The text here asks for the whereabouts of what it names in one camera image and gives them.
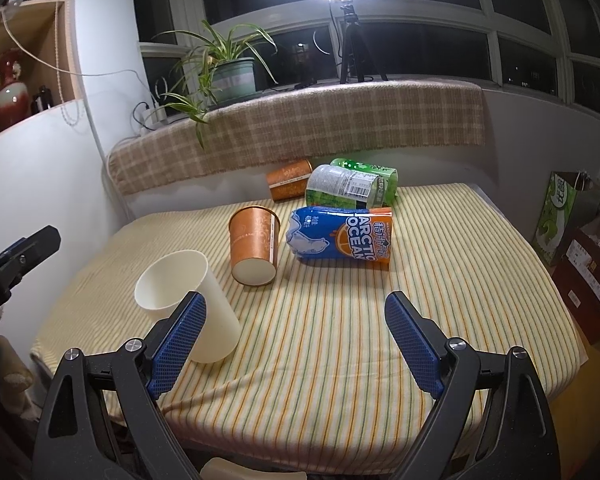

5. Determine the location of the green cup with white label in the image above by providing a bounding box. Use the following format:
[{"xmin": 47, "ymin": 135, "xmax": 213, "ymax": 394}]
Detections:
[{"xmin": 306, "ymin": 164, "xmax": 399, "ymax": 209}]

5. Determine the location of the red cardboard box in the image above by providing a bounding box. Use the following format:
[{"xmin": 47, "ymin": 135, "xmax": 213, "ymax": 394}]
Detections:
[{"xmin": 551, "ymin": 210, "xmax": 600, "ymax": 346}]

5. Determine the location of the plaid beige blanket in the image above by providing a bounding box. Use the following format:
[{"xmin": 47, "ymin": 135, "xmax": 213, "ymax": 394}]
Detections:
[{"xmin": 107, "ymin": 79, "xmax": 485, "ymax": 198}]

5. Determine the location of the wooden wall shelf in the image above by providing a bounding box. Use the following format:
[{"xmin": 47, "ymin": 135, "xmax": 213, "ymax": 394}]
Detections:
[{"xmin": 0, "ymin": 0, "xmax": 83, "ymax": 136}]

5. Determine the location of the black tripod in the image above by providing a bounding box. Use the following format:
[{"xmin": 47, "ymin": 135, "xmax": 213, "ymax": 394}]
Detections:
[{"xmin": 337, "ymin": 2, "xmax": 388, "ymax": 84}]

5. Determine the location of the blue and orange cup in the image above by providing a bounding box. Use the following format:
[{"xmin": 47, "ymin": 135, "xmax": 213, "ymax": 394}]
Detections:
[{"xmin": 286, "ymin": 205, "xmax": 395, "ymax": 272}]

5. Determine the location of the potted spider plant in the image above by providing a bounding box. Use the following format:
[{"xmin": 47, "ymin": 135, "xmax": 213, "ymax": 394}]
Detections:
[{"xmin": 152, "ymin": 20, "xmax": 279, "ymax": 148}]

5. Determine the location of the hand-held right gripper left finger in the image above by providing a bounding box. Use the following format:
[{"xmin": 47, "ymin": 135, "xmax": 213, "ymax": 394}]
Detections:
[{"xmin": 31, "ymin": 291, "xmax": 207, "ymax": 480}]

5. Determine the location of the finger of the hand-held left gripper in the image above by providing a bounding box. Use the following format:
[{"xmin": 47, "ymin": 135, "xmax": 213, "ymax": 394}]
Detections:
[{"xmin": 0, "ymin": 225, "xmax": 62, "ymax": 318}]

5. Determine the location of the orange paper cup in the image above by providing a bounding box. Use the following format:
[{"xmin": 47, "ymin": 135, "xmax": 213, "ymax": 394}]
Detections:
[
  {"xmin": 228, "ymin": 206, "xmax": 282, "ymax": 287},
  {"xmin": 266, "ymin": 159, "xmax": 314, "ymax": 203}
]

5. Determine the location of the cream plastic cup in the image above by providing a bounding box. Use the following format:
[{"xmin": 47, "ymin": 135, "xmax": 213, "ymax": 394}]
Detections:
[{"xmin": 134, "ymin": 249, "xmax": 242, "ymax": 364}]

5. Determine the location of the white plastic object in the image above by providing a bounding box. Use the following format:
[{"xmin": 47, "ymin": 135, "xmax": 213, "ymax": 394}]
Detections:
[{"xmin": 200, "ymin": 457, "xmax": 261, "ymax": 480}]

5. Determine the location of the green paper bag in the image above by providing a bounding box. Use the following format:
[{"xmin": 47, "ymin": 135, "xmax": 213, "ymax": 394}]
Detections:
[{"xmin": 531, "ymin": 170, "xmax": 598, "ymax": 266}]

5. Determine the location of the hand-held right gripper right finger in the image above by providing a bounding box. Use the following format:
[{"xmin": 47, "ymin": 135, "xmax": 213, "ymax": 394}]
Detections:
[{"xmin": 384, "ymin": 290, "xmax": 562, "ymax": 480}]

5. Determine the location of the striped yellow bed sheet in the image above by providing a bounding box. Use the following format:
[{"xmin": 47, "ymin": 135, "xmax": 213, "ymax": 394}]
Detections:
[{"xmin": 30, "ymin": 182, "xmax": 588, "ymax": 461}]

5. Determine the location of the red ceramic vase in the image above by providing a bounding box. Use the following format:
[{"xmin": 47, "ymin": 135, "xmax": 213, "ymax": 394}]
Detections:
[{"xmin": 0, "ymin": 49, "xmax": 30, "ymax": 133}]

